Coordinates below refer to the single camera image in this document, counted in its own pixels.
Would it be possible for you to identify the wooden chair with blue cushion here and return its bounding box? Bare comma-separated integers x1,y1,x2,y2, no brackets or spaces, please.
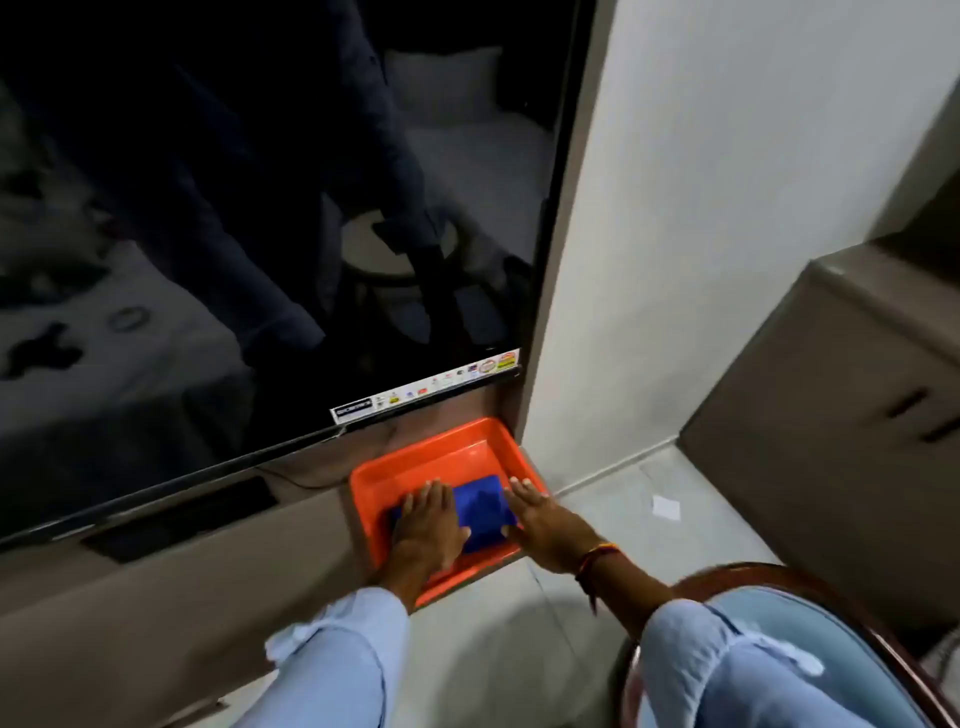
615,562,960,728

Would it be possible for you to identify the grey cabinet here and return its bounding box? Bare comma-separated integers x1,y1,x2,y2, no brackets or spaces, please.
677,238,960,640

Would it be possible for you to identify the person's right hand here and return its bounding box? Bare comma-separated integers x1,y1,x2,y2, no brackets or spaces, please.
500,476,603,576

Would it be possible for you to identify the white sticker strip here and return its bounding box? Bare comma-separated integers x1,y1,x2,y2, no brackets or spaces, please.
330,348,522,427

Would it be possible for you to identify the orange plastic tray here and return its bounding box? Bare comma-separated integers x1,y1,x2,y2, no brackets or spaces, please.
348,417,553,609

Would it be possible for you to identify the flat black box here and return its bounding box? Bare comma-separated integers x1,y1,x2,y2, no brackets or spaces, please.
80,475,279,565

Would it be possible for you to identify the person's left hand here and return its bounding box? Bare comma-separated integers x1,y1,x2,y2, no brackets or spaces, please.
385,480,473,584

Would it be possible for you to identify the blue cloth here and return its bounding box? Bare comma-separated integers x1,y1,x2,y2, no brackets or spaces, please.
385,474,521,557

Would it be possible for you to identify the large black television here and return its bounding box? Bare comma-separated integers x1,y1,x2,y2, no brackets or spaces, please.
0,0,599,554

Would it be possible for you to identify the person's right forearm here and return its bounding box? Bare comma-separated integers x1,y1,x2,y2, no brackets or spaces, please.
576,546,879,728

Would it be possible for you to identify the orange thread wristband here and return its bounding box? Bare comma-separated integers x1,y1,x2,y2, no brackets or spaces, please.
573,541,625,618

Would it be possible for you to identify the beige television console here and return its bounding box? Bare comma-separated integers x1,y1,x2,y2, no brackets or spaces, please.
0,403,528,728

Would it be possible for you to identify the person's left forearm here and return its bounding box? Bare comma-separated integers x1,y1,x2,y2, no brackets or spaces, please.
234,556,423,728

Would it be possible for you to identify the thin black cable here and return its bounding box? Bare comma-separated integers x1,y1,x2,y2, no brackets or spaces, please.
253,448,355,492

